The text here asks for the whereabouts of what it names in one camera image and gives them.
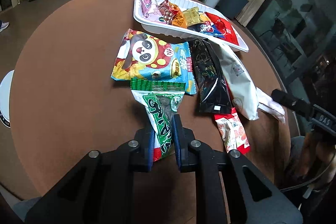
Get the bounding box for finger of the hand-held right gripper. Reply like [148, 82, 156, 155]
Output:
[271, 89, 315, 120]

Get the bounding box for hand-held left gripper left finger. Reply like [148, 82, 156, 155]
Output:
[25, 127, 156, 224]

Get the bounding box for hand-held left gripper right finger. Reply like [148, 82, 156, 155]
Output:
[172, 114, 303, 224]

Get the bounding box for slim white snack packet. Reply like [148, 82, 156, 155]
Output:
[256, 87, 286, 124]

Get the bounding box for green snack packet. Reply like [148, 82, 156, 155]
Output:
[130, 78, 186, 162]

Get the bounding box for blue and yellow snack packet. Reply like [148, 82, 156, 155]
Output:
[187, 21, 227, 40]

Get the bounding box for white plastic tray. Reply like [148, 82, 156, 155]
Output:
[133, 0, 249, 53]

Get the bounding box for orange snack packet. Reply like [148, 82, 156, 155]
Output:
[170, 3, 188, 28]

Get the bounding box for gold snack packet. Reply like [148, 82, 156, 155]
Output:
[182, 7, 208, 28]

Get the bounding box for brown star print snack packet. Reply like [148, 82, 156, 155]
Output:
[157, 0, 174, 23]

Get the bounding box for pink snack packet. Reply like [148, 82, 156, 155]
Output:
[138, 0, 169, 24]

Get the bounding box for person's right hand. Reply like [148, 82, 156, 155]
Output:
[301, 132, 336, 175]

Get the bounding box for person's right leg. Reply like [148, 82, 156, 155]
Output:
[288, 136, 306, 170]

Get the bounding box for person's leg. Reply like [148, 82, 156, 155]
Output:
[13, 196, 43, 217]
[288, 136, 306, 170]

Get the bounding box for white snack bag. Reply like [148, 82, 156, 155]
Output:
[217, 43, 259, 120]

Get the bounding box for red and white snack packet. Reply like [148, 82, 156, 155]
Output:
[214, 112, 250, 155]

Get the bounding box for black snack packet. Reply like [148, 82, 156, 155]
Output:
[189, 39, 233, 114]

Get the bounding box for glass sliding door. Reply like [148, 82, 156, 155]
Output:
[247, 0, 336, 109]

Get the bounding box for panda print snack packet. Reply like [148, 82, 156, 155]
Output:
[110, 28, 197, 96]

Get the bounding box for person's left leg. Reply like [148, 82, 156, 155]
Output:
[13, 196, 43, 217]

